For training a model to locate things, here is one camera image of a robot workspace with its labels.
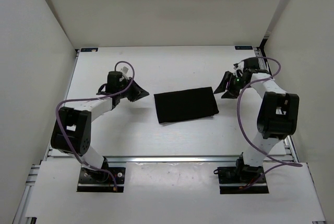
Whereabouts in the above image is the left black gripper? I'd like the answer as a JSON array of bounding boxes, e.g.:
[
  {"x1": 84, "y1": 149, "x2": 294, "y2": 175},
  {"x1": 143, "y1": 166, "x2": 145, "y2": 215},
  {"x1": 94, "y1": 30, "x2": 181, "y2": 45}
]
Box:
[{"x1": 117, "y1": 77, "x2": 149, "y2": 102}]

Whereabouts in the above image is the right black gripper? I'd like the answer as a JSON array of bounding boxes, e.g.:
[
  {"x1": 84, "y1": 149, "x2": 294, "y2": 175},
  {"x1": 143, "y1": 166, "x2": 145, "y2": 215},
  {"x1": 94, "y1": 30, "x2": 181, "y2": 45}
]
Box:
[{"x1": 213, "y1": 71, "x2": 249, "y2": 99}]

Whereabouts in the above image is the black skirt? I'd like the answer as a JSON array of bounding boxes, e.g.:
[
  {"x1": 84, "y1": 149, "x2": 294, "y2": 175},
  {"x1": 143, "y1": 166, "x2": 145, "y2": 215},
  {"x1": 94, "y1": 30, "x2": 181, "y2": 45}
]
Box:
[{"x1": 154, "y1": 87, "x2": 219, "y2": 124}]

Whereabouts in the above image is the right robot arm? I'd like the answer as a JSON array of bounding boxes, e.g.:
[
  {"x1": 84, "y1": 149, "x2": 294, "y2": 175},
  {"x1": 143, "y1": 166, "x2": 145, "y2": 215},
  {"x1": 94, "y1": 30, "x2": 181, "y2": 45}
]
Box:
[{"x1": 214, "y1": 57, "x2": 300, "y2": 182}]

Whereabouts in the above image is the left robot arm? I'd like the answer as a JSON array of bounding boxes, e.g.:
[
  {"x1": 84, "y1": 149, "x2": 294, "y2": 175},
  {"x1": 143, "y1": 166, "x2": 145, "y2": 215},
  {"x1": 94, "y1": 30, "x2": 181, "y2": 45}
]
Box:
[{"x1": 51, "y1": 71, "x2": 149, "y2": 182}]

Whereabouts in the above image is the right blue corner label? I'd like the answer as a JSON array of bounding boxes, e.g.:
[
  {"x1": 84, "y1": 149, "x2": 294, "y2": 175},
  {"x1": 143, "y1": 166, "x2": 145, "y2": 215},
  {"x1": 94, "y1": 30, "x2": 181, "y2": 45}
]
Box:
[{"x1": 235, "y1": 45, "x2": 253, "y2": 50}]

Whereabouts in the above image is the blue corner label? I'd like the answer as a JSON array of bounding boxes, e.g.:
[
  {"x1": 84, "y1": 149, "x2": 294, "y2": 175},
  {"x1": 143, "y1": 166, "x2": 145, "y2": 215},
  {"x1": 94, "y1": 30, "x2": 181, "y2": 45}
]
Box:
[
  {"x1": 80, "y1": 48, "x2": 98, "y2": 52},
  {"x1": 235, "y1": 45, "x2": 253, "y2": 50}
]

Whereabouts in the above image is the left blue corner label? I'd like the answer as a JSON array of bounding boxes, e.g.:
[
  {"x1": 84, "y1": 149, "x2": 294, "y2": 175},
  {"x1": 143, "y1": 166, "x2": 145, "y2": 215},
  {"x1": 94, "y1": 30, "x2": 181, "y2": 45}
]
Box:
[{"x1": 80, "y1": 48, "x2": 98, "y2": 52}]

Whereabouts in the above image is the white front cover board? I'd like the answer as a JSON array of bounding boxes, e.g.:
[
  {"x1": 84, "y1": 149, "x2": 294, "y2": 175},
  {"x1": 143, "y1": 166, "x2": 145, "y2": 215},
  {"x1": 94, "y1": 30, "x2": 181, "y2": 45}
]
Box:
[{"x1": 26, "y1": 159, "x2": 325, "y2": 223}]

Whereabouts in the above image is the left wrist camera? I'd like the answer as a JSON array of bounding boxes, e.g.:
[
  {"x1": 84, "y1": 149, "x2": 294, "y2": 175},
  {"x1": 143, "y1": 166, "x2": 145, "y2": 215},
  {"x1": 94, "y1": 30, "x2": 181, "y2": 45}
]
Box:
[{"x1": 120, "y1": 66, "x2": 129, "y2": 79}]

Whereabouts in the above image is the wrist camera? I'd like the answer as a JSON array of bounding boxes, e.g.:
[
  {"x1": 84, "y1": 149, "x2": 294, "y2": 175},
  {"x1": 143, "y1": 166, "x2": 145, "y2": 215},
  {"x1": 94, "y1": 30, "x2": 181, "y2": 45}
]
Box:
[
  {"x1": 120, "y1": 66, "x2": 129, "y2": 79},
  {"x1": 233, "y1": 61, "x2": 244, "y2": 78}
]

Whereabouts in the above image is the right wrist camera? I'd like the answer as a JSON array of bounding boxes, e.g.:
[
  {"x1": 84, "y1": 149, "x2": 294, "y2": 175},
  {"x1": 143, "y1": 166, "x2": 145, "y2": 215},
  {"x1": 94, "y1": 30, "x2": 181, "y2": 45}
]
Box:
[{"x1": 233, "y1": 61, "x2": 244, "y2": 78}]

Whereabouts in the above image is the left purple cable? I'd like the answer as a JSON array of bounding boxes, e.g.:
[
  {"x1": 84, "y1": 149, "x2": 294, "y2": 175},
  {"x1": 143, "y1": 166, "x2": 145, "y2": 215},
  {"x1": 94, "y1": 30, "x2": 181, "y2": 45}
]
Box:
[{"x1": 56, "y1": 61, "x2": 135, "y2": 172}]

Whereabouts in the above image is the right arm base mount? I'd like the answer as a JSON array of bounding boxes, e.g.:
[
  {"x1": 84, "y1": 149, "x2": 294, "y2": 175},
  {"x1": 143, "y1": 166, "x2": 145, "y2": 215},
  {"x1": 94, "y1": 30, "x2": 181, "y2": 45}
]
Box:
[{"x1": 213, "y1": 167, "x2": 269, "y2": 195}]

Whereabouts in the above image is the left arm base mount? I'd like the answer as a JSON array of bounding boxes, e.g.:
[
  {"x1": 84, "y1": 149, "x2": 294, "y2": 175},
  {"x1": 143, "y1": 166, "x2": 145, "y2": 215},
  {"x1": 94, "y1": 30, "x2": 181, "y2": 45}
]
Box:
[{"x1": 77, "y1": 167, "x2": 126, "y2": 193}]

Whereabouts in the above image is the aluminium frame rail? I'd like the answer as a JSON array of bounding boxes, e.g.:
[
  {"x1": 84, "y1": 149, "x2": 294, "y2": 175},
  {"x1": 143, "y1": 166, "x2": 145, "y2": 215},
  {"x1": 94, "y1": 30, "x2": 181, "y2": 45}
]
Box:
[{"x1": 46, "y1": 156, "x2": 298, "y2": 163}]

